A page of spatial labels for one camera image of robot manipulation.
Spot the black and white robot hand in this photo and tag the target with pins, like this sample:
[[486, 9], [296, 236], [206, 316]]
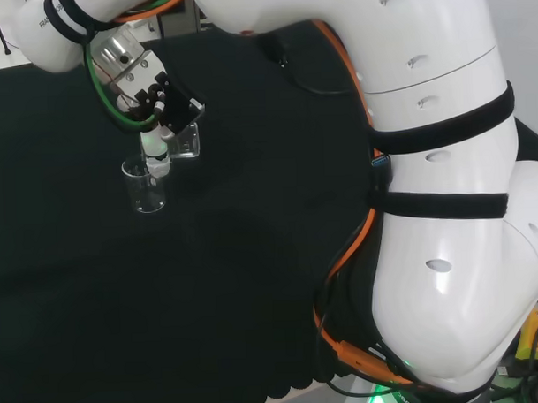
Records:
[[154, 148]]

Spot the clear glass beaker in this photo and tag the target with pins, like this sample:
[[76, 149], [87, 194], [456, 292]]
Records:
[[138, 197], [187, 144]]

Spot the black bench cloth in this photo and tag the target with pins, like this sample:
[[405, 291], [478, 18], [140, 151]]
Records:
[[121, 282]]

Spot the blue USB plug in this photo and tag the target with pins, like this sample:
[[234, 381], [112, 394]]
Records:
[[381, 161]]

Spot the yellow stop button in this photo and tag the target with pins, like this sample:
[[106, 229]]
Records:
[[532, 334]]

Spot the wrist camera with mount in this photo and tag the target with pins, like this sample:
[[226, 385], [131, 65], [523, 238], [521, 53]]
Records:
[[179, 107]]

